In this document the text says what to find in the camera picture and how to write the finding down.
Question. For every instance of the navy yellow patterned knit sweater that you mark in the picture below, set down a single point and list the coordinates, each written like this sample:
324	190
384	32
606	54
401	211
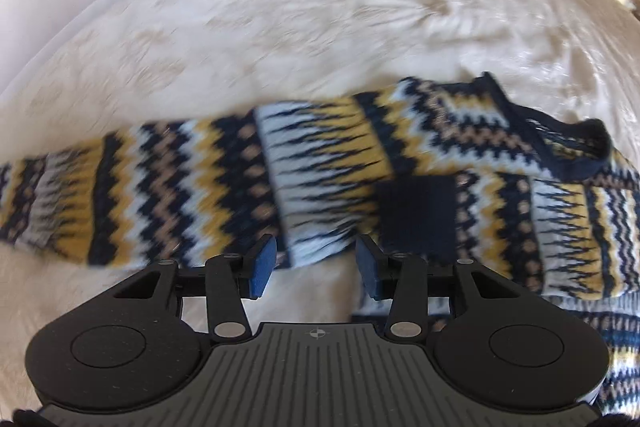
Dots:
325	147

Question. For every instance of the bed with cream embroidered bedspread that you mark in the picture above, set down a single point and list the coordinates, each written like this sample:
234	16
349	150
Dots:
300	27

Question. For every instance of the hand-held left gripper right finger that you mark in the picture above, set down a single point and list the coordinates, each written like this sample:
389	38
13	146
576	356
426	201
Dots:
369	268

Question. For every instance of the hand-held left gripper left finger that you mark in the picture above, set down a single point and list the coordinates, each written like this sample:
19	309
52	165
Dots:
261	268

